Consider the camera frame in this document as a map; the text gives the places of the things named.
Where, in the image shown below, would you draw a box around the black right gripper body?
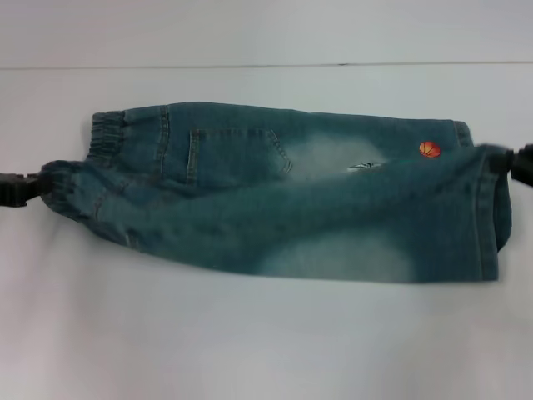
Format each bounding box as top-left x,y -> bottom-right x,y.
514,142 -> 533,188

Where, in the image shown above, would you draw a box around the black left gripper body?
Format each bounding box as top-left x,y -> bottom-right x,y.
0,171 -> 28,208

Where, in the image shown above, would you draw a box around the blue denim shorts with print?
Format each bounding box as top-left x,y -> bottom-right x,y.
41,99 -> 514,285

